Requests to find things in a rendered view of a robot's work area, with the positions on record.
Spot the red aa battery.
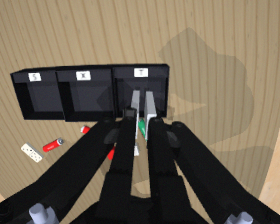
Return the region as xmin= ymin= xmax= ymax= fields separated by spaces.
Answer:
xmin=81 ymin=125 xmax=91 ymax=133
xmin=43 ymin=138 xmax=63 ymax=152

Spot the black rack of three bins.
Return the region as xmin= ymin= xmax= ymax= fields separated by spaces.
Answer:
xmin=10 ymin=64 xmax=170 ymax=122

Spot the red and white eraser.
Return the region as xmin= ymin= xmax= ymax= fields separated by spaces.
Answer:
xmin=108 ymin=142 xmax=139 ymax=160

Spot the white domino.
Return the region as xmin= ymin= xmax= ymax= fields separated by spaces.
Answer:
xmin=21 ymin=142 xmax=44 ymax=162

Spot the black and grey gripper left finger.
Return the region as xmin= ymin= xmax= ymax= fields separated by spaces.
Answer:
xmin=0 ymin=90 xmax=140 ymax=224

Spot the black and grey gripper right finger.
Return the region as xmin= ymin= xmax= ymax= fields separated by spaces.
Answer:
xmin=144 ymin=91 xmax=280 ymax=224

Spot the green aa battery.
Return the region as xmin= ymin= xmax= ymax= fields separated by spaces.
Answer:
xmin=138 ymin=118 xmax=145 ymax=138

